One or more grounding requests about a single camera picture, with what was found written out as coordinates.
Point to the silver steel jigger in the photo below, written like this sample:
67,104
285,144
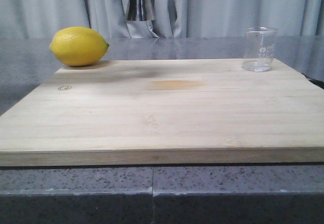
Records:
139,10

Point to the clear glass beaker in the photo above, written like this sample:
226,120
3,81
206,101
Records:
259,48

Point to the yellow lemon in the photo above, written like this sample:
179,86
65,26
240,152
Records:
78,46

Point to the grey curtain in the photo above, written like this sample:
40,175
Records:
172,18

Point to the light wooden cutting board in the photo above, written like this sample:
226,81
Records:
166,112

